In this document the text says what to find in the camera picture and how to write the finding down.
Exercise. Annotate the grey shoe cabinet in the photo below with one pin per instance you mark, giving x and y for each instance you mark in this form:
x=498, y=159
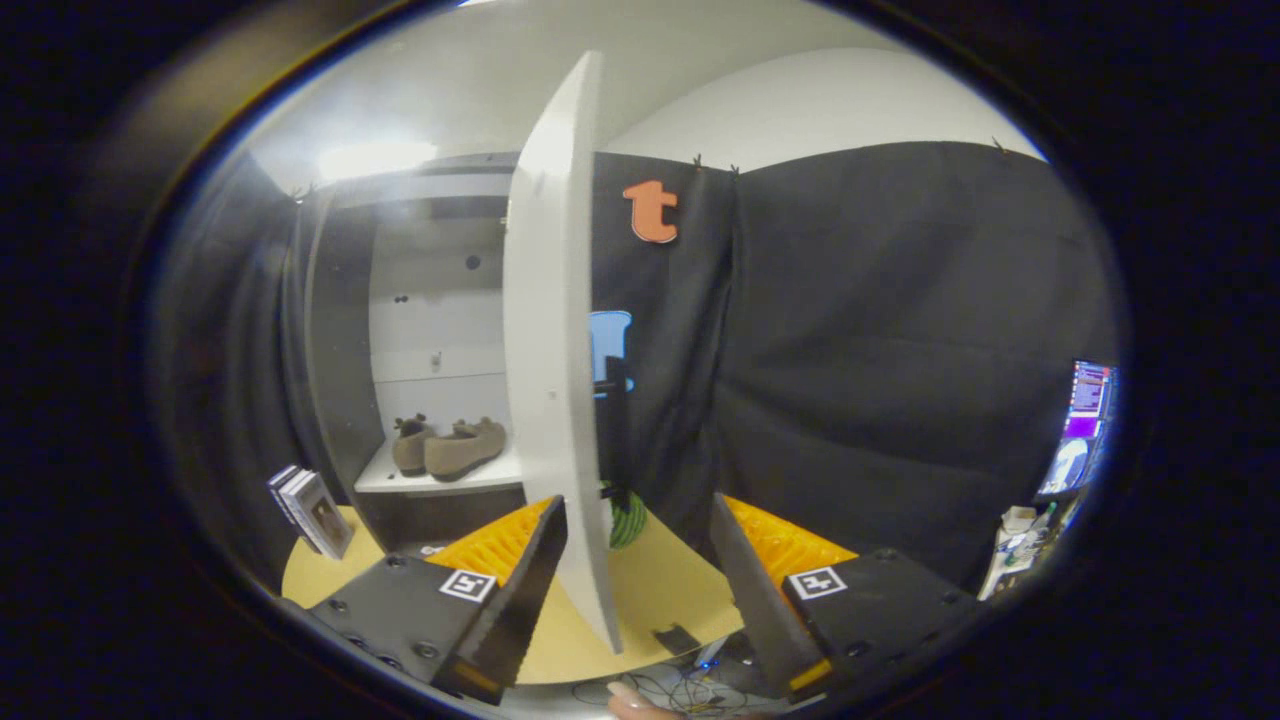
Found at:
x=335, y=350

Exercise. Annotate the green striped object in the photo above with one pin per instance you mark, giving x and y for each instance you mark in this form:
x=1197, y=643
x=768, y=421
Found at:
x=628, y=520

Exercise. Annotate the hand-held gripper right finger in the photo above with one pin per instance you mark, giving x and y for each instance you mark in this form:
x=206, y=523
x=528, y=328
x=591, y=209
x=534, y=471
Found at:
x=760, y=600

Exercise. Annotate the computer monitor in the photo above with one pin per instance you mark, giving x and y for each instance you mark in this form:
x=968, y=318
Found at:
x=1085, y=430

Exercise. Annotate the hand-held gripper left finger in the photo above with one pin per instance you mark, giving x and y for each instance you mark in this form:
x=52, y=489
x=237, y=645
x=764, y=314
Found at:
x=520, y=600

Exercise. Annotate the white shoe cabinet door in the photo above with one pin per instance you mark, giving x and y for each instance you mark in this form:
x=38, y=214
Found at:
x=555, y=350

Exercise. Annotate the black small pad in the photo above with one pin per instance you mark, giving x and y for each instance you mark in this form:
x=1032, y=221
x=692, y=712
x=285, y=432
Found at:
x=678, y=640

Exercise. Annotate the brown suede shoe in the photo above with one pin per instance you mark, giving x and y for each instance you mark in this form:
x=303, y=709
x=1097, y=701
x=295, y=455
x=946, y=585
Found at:
x=408, y=448
x=465, y=450

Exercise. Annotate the black backdrop cloth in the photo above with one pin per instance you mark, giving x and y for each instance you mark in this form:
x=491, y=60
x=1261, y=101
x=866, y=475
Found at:
x=880, y=350

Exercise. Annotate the white small container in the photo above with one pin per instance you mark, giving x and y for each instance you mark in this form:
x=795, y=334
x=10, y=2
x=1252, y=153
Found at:
x=1020, y=520

